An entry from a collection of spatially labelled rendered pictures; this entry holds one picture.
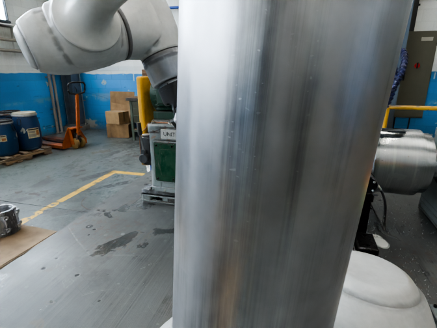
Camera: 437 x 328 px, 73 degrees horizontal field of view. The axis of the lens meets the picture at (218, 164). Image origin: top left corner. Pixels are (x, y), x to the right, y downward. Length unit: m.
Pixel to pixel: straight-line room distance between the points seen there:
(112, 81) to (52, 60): 7.05
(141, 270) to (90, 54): 0.64
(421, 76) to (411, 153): 5.44
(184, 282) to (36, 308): 0.80
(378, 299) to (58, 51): 0.53
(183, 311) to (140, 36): 0.51
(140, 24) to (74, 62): 0.14
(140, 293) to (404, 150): 0.97
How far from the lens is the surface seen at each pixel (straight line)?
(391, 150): 1.20
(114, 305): 0.87
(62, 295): 0.96
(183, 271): 0.16
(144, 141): 1.33
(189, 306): 0.17
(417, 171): 1.22
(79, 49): 0.54
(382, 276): 0.38
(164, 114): 1.31
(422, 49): 6.62
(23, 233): 2.85
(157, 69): 0.62
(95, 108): 7.94
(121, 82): 7.46
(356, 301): 0.34
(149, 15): 0.62
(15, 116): 5.75
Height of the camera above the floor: 1.37
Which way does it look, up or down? 17 degrees down
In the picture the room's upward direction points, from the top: straight up
